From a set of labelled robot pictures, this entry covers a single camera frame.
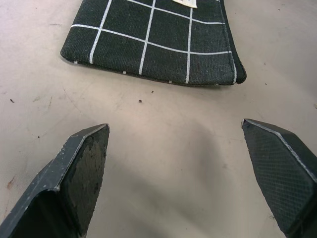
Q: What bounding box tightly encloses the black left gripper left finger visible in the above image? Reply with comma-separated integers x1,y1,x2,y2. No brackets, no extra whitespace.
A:
0,123,110,238

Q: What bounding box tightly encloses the dark green checked fabric pouch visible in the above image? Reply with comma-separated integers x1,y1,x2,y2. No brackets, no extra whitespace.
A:
59,0,248,86

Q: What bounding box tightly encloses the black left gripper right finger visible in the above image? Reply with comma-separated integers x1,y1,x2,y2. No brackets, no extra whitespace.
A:
240,119,317,238

